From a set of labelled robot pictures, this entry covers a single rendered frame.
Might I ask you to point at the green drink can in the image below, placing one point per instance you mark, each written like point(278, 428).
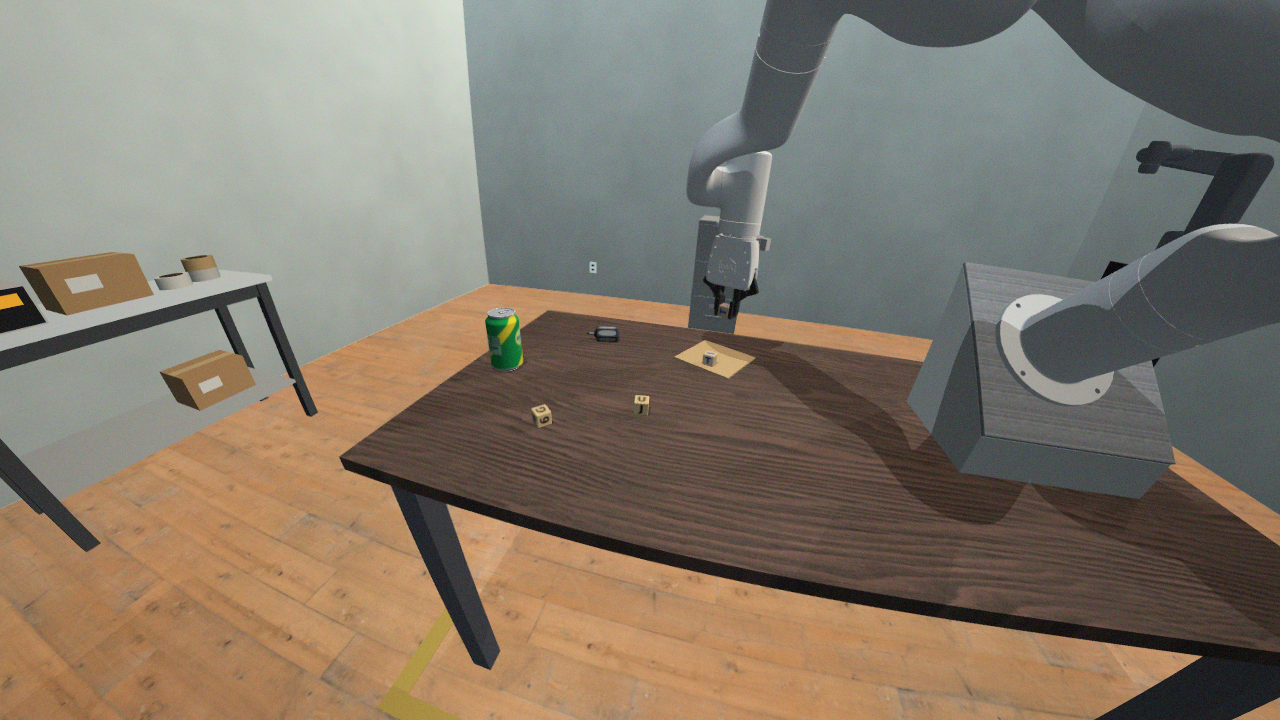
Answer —
point(504, 340)

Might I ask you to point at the tan square mat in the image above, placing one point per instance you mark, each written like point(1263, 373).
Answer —
point(729, 361)

